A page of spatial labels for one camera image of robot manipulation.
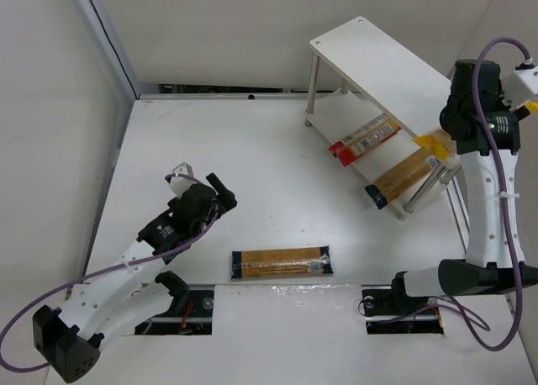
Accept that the white two-tier shelf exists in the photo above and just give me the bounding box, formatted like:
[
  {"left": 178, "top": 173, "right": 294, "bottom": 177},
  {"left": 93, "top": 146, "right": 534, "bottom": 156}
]
[{"left": 303, "top": 16, "right": 467, "bottom": 221}]

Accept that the yellow spaghetti bag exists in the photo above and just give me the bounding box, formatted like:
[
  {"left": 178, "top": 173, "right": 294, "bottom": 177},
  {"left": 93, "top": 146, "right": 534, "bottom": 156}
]
[{"left": 413, "top": 101, "right": 537, "bottom": 162}]

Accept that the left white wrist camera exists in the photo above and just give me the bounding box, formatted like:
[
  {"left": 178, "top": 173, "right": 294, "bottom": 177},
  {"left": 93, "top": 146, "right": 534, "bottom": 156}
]
[{"left": 165, "top": 162, "right": 195, "bottom": 198}]

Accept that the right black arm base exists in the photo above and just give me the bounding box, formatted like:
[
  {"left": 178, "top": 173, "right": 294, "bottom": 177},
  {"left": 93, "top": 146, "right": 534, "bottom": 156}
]
[{"left": 357, "top": 272, "right": 444, "bottom": 335}]

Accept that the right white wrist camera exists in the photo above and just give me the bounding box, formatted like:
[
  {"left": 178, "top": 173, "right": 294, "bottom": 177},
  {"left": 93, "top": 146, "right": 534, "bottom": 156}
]
[{"left": 500, "top": 60, "right": 537, "bottom": 108}]

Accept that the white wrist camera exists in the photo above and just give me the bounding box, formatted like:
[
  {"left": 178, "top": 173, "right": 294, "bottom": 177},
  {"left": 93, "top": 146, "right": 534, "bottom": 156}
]
[
  {"left": 500, "top": 60, "right": 537, "bottom": 108},
  {"left": 165, "top": 162, "right": 195, "bottom": 198}
]

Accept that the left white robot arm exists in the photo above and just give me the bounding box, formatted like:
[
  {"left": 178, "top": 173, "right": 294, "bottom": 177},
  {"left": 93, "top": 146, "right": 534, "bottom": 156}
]
[{"left": 33, "top": 170, "right": 237, "bottom": 384}]

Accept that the dark blue spaghetti bag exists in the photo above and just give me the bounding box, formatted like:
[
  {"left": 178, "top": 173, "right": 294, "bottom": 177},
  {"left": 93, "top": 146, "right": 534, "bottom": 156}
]
[{"left": 365, "top": 149, "right": 438, "bottom": 209}]

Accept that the red spaghetti bag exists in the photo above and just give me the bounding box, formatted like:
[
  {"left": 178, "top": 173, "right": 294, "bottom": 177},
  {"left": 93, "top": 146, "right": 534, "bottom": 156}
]
[{"left": 329, "top": 113, "right": 401, "bottom": 166}]

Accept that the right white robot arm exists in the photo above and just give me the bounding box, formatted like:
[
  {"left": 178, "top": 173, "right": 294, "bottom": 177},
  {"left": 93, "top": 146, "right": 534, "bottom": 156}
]
[{"left": 389, "top": 59, "right": 537, "bottom": 310}]

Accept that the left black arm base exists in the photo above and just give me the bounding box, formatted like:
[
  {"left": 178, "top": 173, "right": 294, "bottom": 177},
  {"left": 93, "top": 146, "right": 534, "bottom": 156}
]
[{"left": 134, "top": 272, "right": 215, "bottom": 336}]

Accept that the blue spaghetti bag front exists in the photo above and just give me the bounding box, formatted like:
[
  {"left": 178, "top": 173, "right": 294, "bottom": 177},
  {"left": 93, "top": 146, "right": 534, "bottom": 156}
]
[{"left": 230, "top": 246, "right": 334, "bottom": 281}]

